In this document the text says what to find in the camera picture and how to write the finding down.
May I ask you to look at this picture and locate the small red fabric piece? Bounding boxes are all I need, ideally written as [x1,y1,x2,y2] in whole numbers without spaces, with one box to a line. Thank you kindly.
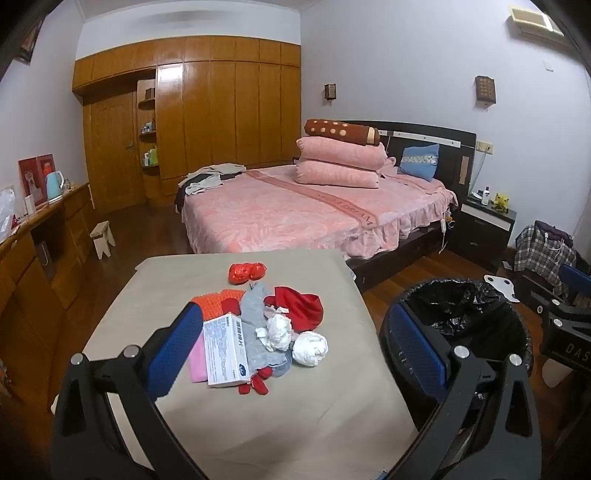
[238,367,269,397]

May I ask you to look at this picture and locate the small wooden stool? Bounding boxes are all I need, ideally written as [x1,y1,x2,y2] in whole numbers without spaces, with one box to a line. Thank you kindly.
[90,220,116,259]

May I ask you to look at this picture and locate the red cloth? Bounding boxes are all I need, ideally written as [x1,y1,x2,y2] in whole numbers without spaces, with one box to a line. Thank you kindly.
[264,286,323,333]

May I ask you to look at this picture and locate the grey knitted cloth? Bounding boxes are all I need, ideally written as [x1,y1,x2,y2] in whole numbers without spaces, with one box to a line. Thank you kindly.
[239,283,293,378]

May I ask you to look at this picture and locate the dark wooden bed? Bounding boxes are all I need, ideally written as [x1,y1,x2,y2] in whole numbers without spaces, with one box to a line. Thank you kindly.
[178,121,477,292]

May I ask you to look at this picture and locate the dark nightstand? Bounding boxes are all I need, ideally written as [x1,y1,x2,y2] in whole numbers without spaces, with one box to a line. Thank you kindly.
[450,196,517,273]

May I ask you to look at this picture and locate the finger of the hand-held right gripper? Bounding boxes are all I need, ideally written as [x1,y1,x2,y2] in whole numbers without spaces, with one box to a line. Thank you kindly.
[529,295,591,330]
[560,263,591,301]

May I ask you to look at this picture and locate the pink bedspread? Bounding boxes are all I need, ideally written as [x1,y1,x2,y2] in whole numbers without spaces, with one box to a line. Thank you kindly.
[181,164,459,261]

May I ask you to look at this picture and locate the beige garment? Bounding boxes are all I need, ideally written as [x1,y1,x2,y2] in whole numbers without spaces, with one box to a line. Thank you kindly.
[179,164,247,195]

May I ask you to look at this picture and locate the plaid cloth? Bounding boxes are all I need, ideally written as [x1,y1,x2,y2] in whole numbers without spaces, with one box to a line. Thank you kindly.
[513,224,575,296]

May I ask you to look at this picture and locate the red picture box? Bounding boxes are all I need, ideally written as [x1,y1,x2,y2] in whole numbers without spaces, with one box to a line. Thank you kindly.
[18,154,57,204]

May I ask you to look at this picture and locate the wooden wardrobe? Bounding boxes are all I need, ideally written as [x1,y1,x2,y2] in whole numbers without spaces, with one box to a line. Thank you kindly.
[73,36,302,208]

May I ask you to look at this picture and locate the dark purple garment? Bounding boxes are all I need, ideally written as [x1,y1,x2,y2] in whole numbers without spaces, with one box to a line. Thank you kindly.
[536,220,573,241]

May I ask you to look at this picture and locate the wall air conditioner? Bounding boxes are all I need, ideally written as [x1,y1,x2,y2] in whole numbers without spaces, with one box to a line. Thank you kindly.
[510,6,566,38]

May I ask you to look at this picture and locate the light blue kettle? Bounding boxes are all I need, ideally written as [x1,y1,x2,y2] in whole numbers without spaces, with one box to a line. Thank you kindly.
[45,170,65,200]

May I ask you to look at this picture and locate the stacked pink pillows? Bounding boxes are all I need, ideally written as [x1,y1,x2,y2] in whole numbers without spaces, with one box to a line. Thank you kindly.
[295,136,389,171]

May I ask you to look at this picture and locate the white plastic bag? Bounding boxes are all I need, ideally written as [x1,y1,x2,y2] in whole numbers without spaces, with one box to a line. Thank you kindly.
[0,187,17,241]

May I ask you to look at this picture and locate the white tissue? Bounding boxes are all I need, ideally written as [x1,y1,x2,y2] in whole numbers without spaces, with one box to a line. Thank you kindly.
[292,330,329,368]
[255,315,294,353]

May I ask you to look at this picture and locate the blue cushion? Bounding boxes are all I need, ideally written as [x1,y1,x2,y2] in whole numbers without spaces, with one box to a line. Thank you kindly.
[398,144,440,182]

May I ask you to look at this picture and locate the wooden corner shelf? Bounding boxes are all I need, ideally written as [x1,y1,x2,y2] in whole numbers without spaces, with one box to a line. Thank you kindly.
[137,78,160,204]

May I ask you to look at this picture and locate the wooden door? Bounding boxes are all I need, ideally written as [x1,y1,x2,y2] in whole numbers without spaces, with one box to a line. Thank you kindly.
[83,90,139,213]

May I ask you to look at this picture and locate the white bathroom scale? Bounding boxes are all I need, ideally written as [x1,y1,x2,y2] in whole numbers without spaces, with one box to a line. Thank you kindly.
[484,274,520,303]

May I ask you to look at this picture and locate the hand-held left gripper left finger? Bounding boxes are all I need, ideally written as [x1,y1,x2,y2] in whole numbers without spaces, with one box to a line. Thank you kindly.
[50,301,206,480]

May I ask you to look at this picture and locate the white medicine box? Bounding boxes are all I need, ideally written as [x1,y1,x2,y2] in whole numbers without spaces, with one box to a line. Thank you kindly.
[203,312,251,387]

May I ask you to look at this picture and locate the red plastic bag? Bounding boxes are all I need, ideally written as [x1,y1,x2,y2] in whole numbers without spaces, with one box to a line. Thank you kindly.
[228,261,268,284]

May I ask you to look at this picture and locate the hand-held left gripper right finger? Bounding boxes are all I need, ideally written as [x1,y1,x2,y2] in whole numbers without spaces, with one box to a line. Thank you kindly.
[385,302,542,480]

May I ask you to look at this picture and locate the pink folded quilt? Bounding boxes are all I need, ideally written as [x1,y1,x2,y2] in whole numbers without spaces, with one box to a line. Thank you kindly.
[295,159,384,189]

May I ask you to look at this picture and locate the wooden sideboard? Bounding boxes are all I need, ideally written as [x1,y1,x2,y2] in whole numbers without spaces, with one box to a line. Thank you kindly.
[0,182,95,416]

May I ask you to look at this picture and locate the large wooden wall lamp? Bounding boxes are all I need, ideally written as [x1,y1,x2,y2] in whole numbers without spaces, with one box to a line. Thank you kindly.
[475,75,497,104]

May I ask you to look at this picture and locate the orange knitted cloth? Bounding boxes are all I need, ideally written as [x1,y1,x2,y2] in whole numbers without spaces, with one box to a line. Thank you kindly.
[190,288,245,320]

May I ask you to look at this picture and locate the black lined trash bin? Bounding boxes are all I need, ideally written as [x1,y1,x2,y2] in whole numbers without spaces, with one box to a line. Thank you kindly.
[379,277,535,480]

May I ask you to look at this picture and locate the brown dotted bolster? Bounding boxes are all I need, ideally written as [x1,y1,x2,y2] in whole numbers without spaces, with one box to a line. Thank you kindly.
[303,119,382,146]

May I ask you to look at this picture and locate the pink knitted cloth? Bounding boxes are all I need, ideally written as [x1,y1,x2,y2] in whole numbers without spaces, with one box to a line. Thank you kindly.
[189,330,209,384]

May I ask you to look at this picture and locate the framed wall poster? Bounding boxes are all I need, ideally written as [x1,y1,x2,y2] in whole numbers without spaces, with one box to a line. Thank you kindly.
[18,18,44,63]

